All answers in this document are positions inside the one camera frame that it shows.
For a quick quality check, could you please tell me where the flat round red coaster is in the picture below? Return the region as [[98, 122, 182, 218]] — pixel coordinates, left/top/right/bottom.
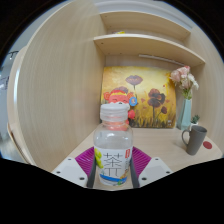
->
[[202, 140, 213, 150]]

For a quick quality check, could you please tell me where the grey ceramic mug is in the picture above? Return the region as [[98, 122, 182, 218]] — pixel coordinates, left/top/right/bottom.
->
[[181, 125, 208, 156]]

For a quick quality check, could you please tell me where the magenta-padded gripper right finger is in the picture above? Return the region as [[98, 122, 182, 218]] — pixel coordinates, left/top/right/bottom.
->
[[128, 146, 174, 189]]

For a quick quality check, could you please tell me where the pale teal faceted vase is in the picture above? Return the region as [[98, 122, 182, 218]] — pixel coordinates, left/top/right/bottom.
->
[[175, 98, 193, 131]]

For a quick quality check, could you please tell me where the pink and white flower bouquet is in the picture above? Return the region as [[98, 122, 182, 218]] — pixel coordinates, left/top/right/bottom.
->
[[169, 65, 200, 100]]

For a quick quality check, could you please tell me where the clear plastic drink bottle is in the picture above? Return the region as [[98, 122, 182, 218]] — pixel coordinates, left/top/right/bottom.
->
[[93, 102, 134, 187]]

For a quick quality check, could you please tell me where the yellow poppy flower painting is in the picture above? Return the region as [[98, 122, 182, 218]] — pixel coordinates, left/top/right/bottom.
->
[[100, 65, 177, 129]]

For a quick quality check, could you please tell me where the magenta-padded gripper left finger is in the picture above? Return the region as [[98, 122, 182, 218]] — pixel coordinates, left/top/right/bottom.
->
[[51, 146, 98, 189]]

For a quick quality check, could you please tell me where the light wooden shelf unit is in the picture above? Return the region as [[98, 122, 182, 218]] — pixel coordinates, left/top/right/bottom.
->
[[93, 11, 207, 68]]

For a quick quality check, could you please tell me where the red plush toy figure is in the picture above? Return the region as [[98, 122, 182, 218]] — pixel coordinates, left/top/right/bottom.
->
[[103, 87, 138, 126]]

